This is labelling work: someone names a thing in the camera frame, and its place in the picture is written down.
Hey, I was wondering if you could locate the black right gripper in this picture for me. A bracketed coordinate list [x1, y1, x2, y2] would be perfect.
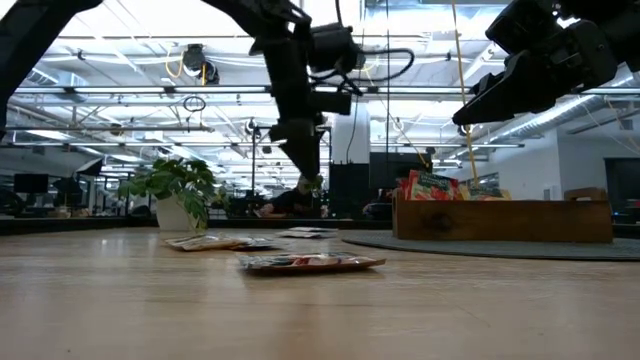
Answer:
[452, 19, 620, 126]

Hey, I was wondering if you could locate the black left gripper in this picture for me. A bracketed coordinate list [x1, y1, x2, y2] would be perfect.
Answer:
[262, 37, 354, 182]

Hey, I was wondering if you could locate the red strawberry tea sachet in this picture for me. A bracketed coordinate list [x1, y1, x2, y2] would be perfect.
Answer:
[398, 169, 464, 202]

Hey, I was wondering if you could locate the wooden three-compartment tray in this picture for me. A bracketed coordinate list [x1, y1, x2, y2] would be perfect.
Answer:
[392, 187, 615, 245]

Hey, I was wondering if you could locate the grey round woven mat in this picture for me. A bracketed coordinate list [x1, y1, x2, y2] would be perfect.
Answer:
[341, 229, 640, 262]

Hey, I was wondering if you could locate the black computer monitor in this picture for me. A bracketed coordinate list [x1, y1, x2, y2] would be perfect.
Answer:
[13, 173, 50, 196]
[368, 152, 435, 191]

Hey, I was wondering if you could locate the green plant in white pot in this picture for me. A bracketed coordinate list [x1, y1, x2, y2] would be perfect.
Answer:
[118, 158, 232, 234]

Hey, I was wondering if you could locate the silver ribbed air duct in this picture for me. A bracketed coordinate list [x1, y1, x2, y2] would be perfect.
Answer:
[509, 92, 640, 142]

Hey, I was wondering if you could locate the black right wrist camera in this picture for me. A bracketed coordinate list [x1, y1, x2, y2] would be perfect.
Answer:
[485, 0, 569, 55]

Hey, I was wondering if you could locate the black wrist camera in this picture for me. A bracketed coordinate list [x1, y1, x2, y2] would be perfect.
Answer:
[485, 0, 569, 55]
[307, 22, 366, 75]

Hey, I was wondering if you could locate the long yellow cable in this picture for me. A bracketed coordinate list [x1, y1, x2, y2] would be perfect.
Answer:
[449, 0, 482, 189]

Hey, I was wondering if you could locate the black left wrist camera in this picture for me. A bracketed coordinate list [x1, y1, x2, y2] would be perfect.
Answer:
[307, 22, 366, 75]

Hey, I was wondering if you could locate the black ceiling cable reel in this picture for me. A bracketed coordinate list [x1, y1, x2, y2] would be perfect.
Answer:
[180, 43, 220, 86]

